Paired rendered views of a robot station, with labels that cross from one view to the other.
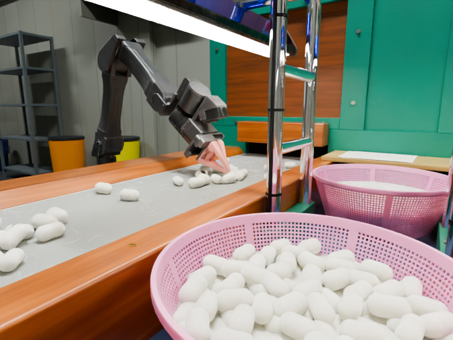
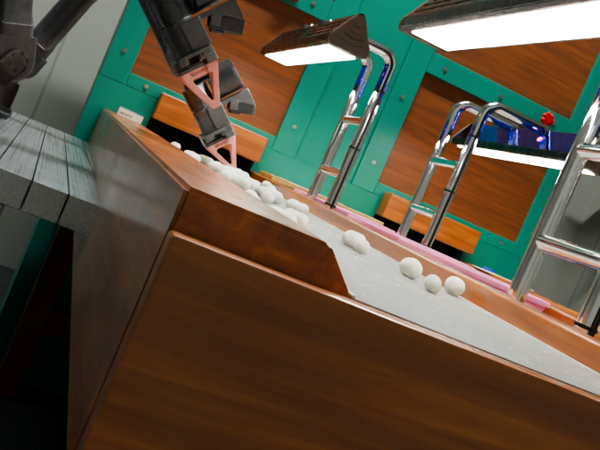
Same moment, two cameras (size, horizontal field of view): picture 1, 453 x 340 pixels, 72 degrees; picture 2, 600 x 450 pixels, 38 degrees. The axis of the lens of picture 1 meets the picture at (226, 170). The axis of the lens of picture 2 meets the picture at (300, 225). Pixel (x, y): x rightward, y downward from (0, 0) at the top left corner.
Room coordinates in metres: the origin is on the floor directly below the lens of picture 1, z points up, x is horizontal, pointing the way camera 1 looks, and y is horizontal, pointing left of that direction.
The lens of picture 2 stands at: (-0.68, 1.37, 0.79)
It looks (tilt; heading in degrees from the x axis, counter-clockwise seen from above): 3 degrees down; 310
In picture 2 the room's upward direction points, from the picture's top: 23 degrees clockwise
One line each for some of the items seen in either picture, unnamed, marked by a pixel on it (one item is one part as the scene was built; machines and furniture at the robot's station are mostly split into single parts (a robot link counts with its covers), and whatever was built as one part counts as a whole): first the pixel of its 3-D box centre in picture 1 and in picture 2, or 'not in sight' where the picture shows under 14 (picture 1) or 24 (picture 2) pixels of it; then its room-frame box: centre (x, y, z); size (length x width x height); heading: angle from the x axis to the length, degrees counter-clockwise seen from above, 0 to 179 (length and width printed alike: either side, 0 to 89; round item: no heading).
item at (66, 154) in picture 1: (69, 162); not in sight; (3.56, 1.83, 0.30); 0.38 x 0.37 x 0.59; 148
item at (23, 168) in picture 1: (26, 111); not in sight; (4.02, 2.54, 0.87); 0.88 x 0.37 x 1.75; 58
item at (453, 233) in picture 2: not in sight; (429, 222); (0.66, -0.75, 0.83); 0.30 x 0.06 x 0.07; 57
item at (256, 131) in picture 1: (280, 132); (210, 128); (1.03, -0.18, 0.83); 0.30 x 0.06 x 0.07; 57
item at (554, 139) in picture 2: not in sight; (523, 143); (0.32, -0.45, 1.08); 0.62 x 0.08 x 0.07; 147
